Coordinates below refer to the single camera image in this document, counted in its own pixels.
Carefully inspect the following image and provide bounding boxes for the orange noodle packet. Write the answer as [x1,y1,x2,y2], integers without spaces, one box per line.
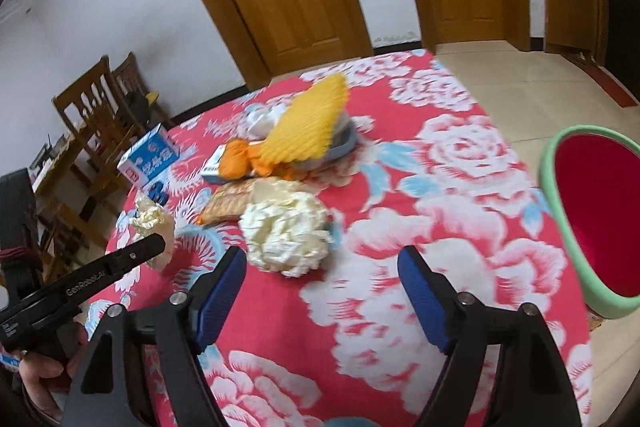
[196,179,261,227]

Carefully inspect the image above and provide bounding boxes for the wooden chair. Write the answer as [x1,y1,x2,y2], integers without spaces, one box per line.
[111,52,176,128]
[52,56,136,192]

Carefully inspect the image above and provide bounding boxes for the person's left hand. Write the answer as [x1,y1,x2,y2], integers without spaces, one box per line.
[17,324,91,423]

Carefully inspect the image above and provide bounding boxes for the blue and white carton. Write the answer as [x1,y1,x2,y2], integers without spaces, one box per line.
[117,123,182,188]

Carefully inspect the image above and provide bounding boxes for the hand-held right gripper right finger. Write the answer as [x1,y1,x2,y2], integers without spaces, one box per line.
[397,245,583,427]

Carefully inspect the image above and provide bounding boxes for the white plastic bag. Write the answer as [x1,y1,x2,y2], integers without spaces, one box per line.
[244,104,291,140]

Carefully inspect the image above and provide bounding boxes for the crumpled cream paper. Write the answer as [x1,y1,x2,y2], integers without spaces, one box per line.
[127,193,177,270]

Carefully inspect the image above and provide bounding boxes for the wooden side table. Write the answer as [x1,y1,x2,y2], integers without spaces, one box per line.
[30,132,126,268]

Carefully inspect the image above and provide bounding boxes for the small wooden cabinet door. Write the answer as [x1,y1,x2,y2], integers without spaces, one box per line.
[541,0,601,55]

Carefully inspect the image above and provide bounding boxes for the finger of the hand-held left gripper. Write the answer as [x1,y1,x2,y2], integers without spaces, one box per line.
[102,233,167,280]

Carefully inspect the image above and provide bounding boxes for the small white box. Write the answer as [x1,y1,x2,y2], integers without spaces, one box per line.
[201,144,236,182]

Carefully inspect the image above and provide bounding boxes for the green basin with red inside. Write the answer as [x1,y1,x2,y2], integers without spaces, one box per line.
[539,124,640,320]

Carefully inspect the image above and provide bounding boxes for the yellow ridged cloth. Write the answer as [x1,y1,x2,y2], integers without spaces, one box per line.
[260,73,350,162]

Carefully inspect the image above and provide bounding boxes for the orange plastic bag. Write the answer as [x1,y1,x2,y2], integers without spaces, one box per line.
[222,138,281,182]

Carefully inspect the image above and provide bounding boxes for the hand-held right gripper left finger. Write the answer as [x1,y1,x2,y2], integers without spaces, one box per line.
[60,246,248,427]

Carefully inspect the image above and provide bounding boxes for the red doormat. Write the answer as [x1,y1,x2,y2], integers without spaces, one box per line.
[565,52,640,108]

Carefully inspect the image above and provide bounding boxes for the red floral tablecloth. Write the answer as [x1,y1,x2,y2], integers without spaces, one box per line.
[85,49,596,427]

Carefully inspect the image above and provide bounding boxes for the crumpled white tissue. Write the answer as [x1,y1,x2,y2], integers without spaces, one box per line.
[239,189,335,279]

